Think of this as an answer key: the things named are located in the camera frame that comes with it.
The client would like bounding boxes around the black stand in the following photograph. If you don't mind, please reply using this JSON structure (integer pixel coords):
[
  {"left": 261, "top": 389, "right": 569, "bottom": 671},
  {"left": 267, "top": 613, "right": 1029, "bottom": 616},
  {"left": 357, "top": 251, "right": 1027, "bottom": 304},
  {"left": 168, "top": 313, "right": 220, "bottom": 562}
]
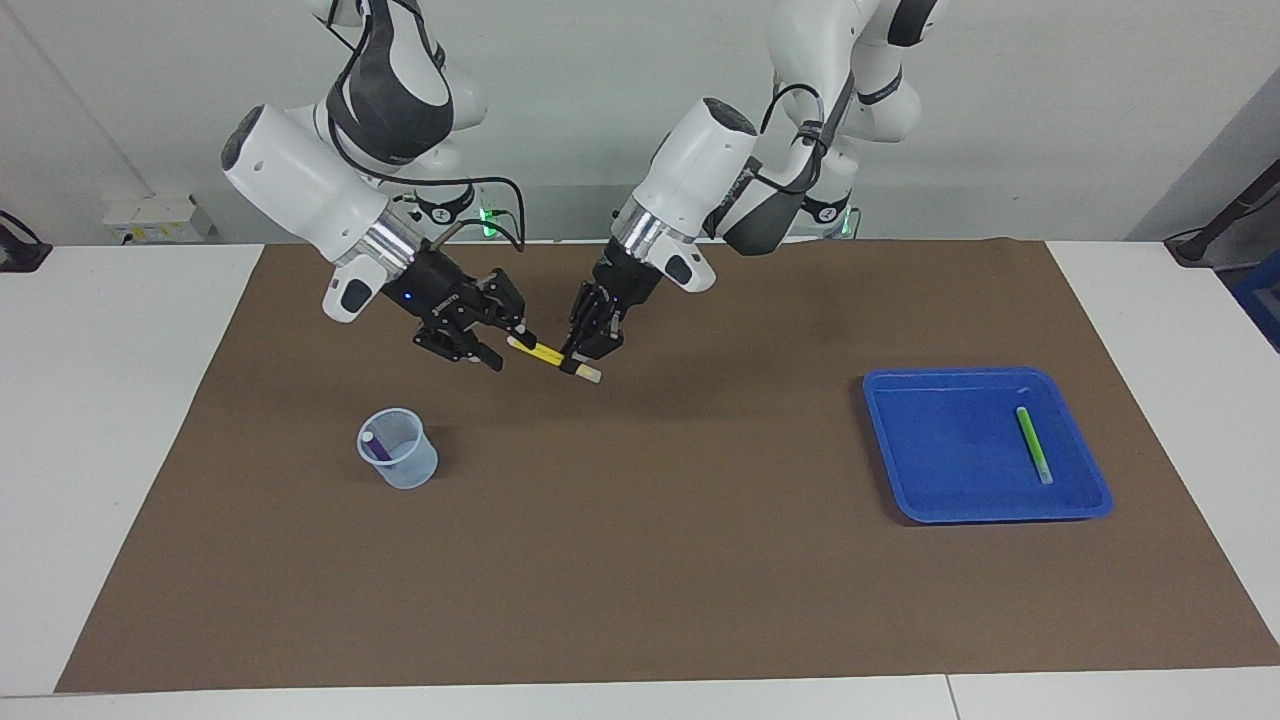
[{"left": 1165, "top": 160, "right": 1280, "bottom": 267}]

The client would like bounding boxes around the blue box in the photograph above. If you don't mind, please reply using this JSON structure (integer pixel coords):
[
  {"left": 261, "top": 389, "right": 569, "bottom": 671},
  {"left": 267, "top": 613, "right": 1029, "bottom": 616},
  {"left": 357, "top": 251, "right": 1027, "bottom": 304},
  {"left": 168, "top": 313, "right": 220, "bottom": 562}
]
[{"left": 1232, "top": 250, "right": 1280, "bottom": 353}]

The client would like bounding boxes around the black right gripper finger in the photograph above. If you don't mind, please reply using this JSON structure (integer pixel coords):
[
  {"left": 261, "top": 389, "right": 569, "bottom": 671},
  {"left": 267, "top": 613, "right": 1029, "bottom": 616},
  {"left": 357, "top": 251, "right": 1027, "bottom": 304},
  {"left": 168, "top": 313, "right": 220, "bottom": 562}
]
[
  {"left": 414, "top": 334, "right": 505, "bottom": 374},
  {"left": 484, "top": 267, "right": 539, "bottom": 352}
]

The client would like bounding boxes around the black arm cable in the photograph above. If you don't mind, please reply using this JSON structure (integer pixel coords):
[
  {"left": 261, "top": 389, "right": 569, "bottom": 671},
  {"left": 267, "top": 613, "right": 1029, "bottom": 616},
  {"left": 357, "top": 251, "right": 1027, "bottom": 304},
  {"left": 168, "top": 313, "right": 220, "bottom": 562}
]
[
  {"left": 745, "top": 83, "right": 851, "bottom": 196},
  {"left": 325, "top": 100, "right": 527, "bottom": 253}
]

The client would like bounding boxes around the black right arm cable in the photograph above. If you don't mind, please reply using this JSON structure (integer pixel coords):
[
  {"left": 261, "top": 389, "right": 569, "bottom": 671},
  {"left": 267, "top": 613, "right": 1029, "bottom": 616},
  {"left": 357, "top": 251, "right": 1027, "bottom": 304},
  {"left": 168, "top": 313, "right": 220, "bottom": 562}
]
[{"left": 325, "top": 100, "right": 527, "bottom": 253}]

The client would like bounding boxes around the yellow pen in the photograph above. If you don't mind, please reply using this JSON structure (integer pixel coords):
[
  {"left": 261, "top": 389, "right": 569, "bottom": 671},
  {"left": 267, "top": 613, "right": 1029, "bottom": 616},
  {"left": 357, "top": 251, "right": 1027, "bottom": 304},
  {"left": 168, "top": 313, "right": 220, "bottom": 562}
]
[{"left": 507, "top": 335, "right": 604, "bottom": 384}]

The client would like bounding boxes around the blue plastic tray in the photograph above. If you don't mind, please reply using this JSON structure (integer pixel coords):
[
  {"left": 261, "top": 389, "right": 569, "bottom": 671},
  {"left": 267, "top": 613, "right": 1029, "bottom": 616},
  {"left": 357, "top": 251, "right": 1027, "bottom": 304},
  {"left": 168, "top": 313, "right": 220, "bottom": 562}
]
[{"left": 862, "top": 367, "right": 1114, "bottom": 525}]

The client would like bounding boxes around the black clamp mount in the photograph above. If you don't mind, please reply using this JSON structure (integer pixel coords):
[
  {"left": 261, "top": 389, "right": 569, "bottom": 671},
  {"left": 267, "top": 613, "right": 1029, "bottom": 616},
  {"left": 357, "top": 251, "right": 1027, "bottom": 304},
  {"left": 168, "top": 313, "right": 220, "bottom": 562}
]
[{"left": 0, "top": 210, "right": 53, "bottom": 273}]

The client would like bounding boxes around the brown table mat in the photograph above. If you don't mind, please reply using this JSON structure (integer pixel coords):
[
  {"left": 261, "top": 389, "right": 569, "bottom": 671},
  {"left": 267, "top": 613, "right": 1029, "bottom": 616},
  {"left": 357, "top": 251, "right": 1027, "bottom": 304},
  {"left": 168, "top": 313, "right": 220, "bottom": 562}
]
[{"left": 55, "top": 238, "right": 1280, "bottom": 694}]

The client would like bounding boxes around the translucent plastic cup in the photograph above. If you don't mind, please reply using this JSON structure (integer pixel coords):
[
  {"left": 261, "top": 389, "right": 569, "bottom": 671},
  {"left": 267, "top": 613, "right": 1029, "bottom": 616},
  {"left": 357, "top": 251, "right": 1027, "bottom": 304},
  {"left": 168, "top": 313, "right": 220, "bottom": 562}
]
[{"left": 357, "top": 407, "right": 439, "bottom": 491}]

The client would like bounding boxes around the white power strip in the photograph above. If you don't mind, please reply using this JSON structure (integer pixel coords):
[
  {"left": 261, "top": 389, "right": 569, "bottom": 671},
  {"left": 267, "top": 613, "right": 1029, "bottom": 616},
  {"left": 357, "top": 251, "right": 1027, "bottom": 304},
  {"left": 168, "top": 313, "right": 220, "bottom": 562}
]
[{"left": 103, "top": 195, "right": 214, "bottom": 244}]

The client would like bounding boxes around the green pen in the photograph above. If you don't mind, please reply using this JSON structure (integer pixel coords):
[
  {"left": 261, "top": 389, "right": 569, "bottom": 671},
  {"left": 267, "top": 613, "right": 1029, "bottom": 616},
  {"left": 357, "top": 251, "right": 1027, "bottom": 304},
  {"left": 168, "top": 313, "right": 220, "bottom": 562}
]
[{"left": 1015, "top": 405, "right": 1055, "bottom": 486}]

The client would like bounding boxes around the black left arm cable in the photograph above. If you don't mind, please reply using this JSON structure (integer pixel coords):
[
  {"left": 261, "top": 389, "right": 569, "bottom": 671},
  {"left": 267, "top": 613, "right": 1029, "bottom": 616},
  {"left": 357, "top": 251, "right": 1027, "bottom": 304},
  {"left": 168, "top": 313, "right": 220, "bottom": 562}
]
[{"left": 745, "top": 83, "right": 851, "bottom": 196}]

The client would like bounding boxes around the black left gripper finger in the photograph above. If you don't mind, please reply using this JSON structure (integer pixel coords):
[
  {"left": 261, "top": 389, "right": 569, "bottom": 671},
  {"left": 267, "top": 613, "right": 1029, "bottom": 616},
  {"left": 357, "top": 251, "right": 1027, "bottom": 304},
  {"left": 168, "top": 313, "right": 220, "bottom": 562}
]
[
  {"left": 587, "top": 309, "right": 627, "bottom": 360},
  {"left": 559, "top": 284, "right": 602, "bottom": 377}
]

